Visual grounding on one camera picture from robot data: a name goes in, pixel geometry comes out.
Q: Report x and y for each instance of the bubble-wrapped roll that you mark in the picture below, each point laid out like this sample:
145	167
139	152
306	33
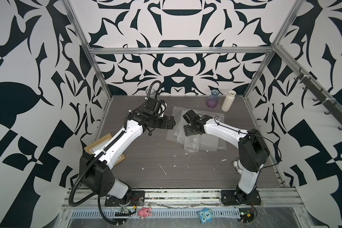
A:
191	143

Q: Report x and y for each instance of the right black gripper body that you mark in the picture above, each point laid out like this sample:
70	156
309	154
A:
187	128

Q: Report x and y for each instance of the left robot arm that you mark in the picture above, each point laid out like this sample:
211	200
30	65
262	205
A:
95	170

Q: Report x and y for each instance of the bubble-wrapped cylinder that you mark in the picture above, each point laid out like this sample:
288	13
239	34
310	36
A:
207	142

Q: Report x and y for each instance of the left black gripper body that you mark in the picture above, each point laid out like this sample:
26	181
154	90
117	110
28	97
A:
160	123

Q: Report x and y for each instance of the pink toy figure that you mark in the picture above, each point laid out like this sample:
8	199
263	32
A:
144	212

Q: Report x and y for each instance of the bubble wrap around vase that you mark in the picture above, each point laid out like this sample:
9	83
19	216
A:
177	113

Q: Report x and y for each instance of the white ribbed ceramic vase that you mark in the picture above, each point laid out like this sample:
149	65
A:
228	101

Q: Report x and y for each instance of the wooden picture frame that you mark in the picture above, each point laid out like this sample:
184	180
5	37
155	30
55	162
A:
98	144

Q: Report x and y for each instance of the left circuit board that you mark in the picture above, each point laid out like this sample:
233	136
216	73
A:
124	212

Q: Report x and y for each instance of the purple blue glass vase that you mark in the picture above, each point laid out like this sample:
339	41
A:
213	99

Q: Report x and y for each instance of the black hook rail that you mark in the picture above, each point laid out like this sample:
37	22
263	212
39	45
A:
321	95

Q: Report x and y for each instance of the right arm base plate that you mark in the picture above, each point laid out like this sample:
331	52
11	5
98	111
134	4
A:
238	197

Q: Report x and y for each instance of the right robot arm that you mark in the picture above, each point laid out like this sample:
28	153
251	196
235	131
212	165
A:
252	148

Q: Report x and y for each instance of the circuit board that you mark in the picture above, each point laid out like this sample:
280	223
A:
247	215
124	212

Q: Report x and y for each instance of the right circuit board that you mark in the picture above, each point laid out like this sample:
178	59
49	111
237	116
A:
247	215

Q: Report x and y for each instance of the clear glass vase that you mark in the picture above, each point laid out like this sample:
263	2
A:
150	92

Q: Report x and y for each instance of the blue toy figure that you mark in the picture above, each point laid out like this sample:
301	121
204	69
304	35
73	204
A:
206	215

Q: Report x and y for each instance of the white alarm clock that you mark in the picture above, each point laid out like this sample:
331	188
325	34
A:
237	166

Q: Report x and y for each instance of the white perforated cable duct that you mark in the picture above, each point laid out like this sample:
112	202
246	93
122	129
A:
160	213

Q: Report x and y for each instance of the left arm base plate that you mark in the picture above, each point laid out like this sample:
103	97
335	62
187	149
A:
131	198

